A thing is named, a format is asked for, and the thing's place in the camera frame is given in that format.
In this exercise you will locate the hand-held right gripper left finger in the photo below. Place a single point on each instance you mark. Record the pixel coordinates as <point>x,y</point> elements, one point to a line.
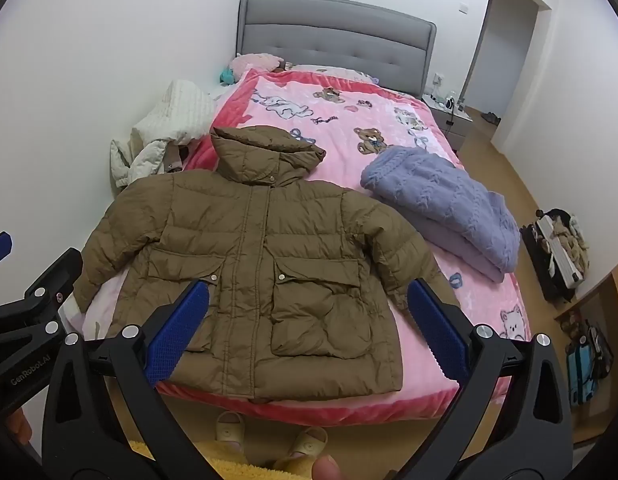
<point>181,325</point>

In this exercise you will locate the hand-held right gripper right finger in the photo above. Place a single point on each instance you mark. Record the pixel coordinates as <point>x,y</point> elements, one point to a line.
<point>436,332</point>

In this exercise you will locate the brown puffer jacket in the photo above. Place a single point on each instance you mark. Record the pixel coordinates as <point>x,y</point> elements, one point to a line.
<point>289,240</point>

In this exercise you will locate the pile of beige clothes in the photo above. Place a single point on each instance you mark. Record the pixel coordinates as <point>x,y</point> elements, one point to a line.
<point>571,242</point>

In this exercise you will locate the person's left hand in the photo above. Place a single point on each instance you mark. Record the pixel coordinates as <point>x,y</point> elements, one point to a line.
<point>20,427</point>

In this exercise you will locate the person's right hand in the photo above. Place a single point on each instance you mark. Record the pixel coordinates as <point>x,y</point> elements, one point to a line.
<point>328,469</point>

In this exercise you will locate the beige slipper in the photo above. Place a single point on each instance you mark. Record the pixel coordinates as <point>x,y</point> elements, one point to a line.
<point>230,427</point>
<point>301,447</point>

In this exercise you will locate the open black silver suitcase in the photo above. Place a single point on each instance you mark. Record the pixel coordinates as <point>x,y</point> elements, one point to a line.
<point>544,265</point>

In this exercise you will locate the purple knitted sweater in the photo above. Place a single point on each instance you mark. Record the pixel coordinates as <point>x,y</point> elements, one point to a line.
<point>439,200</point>

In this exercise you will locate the brown jars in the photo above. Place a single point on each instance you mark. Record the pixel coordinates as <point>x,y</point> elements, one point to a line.
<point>571,325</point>

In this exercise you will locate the yellow fuzzy sweater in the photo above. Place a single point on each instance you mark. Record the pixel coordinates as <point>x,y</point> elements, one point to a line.
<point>224,465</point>

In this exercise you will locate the blue bag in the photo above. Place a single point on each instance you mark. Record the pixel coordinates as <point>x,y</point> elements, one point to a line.
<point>581,370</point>

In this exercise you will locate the wooden desk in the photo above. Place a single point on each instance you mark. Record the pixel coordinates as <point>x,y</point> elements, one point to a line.
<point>614,285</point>

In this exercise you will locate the grey nightstand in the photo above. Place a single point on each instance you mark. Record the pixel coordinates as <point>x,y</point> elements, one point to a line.
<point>456,132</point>

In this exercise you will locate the white puffer jacket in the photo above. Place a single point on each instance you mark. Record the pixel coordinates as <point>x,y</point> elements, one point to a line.
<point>179,105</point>

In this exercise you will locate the pair of dark shoes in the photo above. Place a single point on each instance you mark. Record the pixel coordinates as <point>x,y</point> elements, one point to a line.
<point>490,117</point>

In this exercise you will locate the pink printed blanket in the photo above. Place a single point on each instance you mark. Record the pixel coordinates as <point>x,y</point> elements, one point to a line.
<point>339,110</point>

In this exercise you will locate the teal plush toy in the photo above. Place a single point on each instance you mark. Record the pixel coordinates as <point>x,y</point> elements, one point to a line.
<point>227,76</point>

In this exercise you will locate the pink plush pillow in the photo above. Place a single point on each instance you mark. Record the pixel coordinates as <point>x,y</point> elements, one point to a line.
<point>254,61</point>

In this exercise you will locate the floral pillow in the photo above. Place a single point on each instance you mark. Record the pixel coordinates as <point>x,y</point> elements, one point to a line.
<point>329,70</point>

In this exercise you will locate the grey padded bed headboard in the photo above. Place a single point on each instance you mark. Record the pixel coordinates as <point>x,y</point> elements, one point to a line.
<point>339,35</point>

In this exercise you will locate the white wall outlet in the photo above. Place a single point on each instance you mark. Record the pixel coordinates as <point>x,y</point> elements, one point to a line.
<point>436,80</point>

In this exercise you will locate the white light switch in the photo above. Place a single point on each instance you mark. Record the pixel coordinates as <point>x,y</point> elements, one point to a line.
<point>465,7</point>

